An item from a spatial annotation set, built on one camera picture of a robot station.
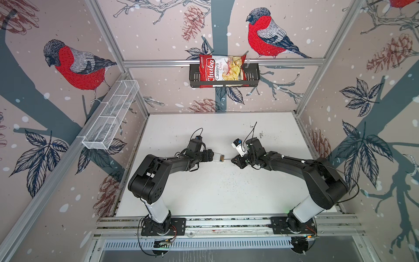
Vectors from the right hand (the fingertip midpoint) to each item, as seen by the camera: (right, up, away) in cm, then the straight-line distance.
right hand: (231, 162), depth 90 cm
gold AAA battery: (-6, +1, +5) cm, 8 cm away
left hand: (-13, +4, +4) cm, 15 cm away
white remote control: (-9, +2, +4) cm, 10 cm away
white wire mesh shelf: (-61, +26, -13) cm, 68 cm away
